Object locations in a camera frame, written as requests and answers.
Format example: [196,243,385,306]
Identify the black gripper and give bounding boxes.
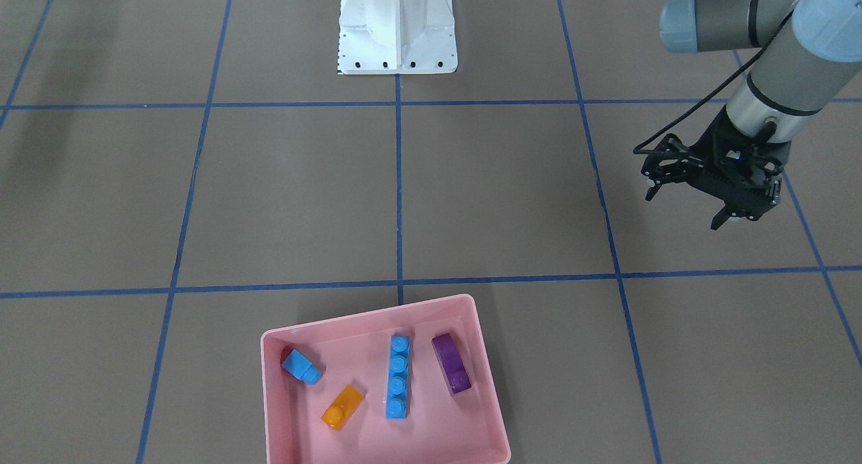
[633,109,789,231]

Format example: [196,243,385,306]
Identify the pink plastic box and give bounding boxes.
[261,294,512,463]

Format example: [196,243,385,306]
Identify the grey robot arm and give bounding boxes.
[633,0,861,230]

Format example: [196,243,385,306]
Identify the long blue toy block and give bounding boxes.
[385,334,411,419]

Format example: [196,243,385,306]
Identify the small blue toy block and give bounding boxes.
[280,348,323,385]

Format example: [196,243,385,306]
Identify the white mounting base plate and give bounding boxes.
[337,0,459,75]

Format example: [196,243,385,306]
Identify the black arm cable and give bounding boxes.
[633,6,795,156]

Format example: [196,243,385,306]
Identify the purple toy block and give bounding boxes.
[432,333,472,395]

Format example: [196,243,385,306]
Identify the orange toy block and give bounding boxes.
[321,385,364,431]

